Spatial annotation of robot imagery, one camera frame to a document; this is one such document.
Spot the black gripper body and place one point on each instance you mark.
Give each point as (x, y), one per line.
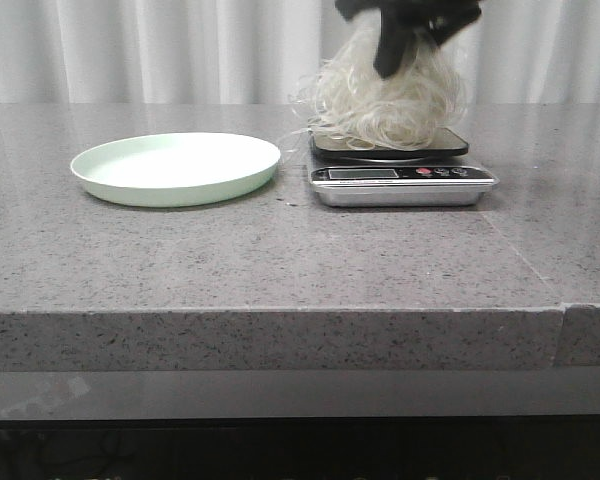
(434, 15)

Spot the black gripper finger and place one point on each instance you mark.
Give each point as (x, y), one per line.
(442, 32)
(396, 34)

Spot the light green round plate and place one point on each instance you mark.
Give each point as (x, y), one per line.
(176, 169)

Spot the silver black kitchen scale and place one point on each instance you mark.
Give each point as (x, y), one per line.
(438, 174)

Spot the white vermicelli noodle bundle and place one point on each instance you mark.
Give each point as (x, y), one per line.
(348, 101)

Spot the white pleated curtain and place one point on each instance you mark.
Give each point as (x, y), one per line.
(237, 52)

